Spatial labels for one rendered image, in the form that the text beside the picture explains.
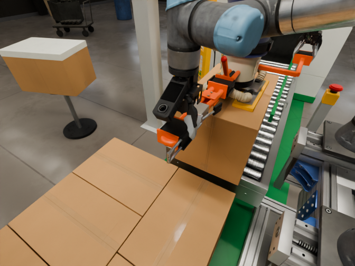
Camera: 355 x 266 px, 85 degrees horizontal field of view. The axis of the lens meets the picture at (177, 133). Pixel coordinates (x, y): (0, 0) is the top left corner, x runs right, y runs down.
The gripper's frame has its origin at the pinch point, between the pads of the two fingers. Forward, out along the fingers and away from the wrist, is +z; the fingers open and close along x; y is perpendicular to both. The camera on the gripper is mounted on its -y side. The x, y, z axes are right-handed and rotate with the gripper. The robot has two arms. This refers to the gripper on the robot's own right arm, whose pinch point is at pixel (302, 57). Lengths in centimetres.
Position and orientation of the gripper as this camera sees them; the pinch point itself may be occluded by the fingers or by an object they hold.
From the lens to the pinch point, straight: 132.7
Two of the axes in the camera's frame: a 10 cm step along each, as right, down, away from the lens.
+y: -5.2, 5.7, -6.4
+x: 8.5, 3.4, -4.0
